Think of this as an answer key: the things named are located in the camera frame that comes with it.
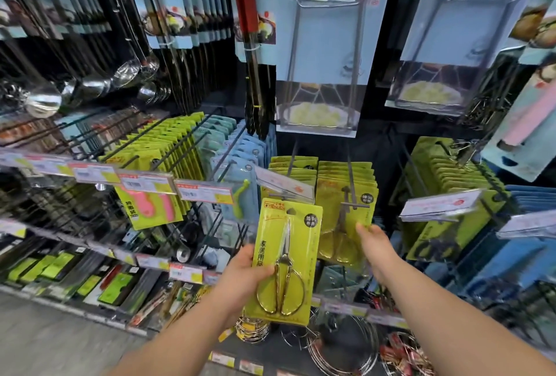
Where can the person's left hand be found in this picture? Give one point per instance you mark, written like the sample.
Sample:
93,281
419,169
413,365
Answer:
236,278

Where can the person's right hand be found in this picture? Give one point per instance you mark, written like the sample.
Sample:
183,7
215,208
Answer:
381,254

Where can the person's left thumb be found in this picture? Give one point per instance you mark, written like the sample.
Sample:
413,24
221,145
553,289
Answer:
263,275

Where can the person's right thumb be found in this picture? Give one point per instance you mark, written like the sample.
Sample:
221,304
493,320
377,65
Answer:
364,232

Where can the yellow scissors packet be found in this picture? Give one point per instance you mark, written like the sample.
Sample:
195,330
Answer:
286,236

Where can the person's left forearm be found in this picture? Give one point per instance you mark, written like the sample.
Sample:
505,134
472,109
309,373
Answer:
182,341

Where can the person's right forearm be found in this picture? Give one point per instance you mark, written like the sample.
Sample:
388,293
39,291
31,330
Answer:
451,328

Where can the row of yellow scissors cards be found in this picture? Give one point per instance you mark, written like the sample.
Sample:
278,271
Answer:
343,197

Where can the white price tag holder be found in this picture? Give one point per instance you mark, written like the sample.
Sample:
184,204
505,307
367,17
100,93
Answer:
282,182
438,205
527,223

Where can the row of yellow hanging cards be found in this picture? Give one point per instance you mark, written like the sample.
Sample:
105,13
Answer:
293,167

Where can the row of yellow tool packets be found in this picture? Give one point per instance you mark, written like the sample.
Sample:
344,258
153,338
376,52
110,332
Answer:
447,171

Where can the row of light blue packets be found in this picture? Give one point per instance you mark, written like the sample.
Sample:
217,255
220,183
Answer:
243,154

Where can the row of yellow peeler packets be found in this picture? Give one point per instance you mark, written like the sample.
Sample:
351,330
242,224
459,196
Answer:
152,210

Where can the row of teal packets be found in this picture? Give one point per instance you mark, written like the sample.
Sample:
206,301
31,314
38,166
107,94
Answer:
213,132

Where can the metal plate gripper on card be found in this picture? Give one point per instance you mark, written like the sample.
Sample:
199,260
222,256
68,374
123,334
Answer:
330,41
460,32

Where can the row of green-label utensil packs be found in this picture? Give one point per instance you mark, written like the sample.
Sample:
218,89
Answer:
56,267

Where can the row of steel ladles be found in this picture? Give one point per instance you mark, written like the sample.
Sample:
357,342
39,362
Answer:
87,80

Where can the row of blue utensil cards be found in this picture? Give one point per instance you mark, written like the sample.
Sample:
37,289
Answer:
182,2

